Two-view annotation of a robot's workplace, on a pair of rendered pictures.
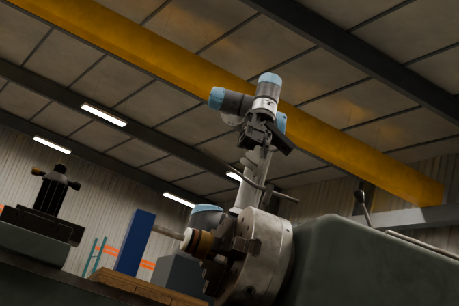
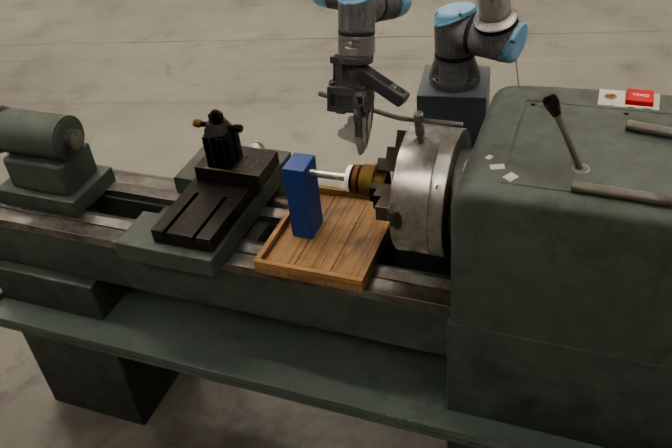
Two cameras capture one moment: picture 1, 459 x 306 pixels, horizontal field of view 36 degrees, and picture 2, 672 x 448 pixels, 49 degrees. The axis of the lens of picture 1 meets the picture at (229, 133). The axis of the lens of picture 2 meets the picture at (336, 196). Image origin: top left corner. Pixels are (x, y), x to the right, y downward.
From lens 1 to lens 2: 1.87 m
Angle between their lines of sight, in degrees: 66
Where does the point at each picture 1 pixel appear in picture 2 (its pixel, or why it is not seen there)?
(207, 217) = (448, 34)
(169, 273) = not seen: hidden behind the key
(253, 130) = (338, 97)
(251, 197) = (488, 7)
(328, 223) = (462, 206)
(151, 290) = (303, 275)
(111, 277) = (265, 268)
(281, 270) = (434, 239)
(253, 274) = (406, 243)
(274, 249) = (419, 220)
